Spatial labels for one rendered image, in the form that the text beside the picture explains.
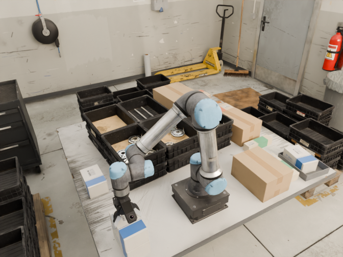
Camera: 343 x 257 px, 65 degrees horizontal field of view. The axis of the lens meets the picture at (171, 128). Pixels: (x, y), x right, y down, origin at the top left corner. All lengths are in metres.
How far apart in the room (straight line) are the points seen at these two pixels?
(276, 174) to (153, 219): 0.77
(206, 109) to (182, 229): 0.73
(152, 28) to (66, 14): 1.49
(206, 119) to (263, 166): 0.73
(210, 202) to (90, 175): 0.79
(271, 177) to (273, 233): 0.93
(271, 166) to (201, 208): 0.52
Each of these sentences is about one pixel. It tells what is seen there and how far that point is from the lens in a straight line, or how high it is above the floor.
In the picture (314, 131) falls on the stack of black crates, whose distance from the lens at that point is 3.01.
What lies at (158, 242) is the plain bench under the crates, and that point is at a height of 0.70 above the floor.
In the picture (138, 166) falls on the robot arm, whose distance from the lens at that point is 1.22.
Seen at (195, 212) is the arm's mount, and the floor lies 0.78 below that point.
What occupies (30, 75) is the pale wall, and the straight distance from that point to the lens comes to 4.96.
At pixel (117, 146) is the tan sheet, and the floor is 0.83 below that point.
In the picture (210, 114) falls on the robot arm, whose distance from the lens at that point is 1.15.
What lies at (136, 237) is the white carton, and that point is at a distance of 1.37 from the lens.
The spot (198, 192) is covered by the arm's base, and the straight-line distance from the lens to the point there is 1.59.
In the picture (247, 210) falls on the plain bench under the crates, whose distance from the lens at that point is 1.72.
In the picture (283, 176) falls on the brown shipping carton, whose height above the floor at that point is 0.85.
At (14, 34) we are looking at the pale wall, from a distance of 4.81.
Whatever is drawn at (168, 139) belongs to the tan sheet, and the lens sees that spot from 2.01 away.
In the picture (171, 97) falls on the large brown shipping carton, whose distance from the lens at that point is 2.47.
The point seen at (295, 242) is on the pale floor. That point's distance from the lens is 2.57.
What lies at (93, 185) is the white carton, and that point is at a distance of 1.77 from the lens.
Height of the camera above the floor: 1.96
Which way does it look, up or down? 32 degrees down
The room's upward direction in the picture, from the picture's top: 2 degrees counter-clockwise
